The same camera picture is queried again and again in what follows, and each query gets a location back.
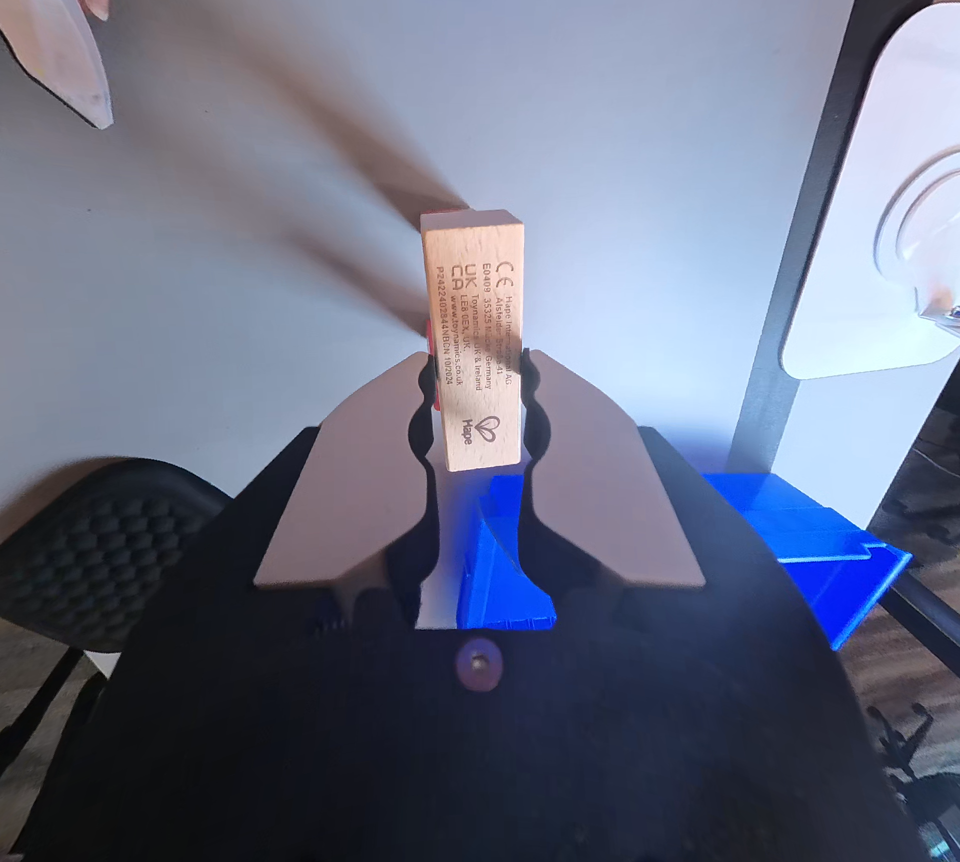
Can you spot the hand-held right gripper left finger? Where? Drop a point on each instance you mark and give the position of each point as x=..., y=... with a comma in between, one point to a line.
x=338, y=502

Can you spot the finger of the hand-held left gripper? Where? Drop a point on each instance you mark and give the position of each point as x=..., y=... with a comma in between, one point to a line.
x=38, y=23

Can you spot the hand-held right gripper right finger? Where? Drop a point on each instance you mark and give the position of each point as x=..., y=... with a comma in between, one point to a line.
x=615, y=502

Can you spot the blue plastic bin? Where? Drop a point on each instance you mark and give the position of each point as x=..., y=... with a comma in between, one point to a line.
x=810, y=532

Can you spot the pale wooden block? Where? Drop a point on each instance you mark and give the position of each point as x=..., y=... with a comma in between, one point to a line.
x=473, y=338

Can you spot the black wrist rest pad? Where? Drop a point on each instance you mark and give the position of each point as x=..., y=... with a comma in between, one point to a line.
x=90, y=547

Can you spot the white document stand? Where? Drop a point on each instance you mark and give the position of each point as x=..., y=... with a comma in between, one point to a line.
x=855, y=203

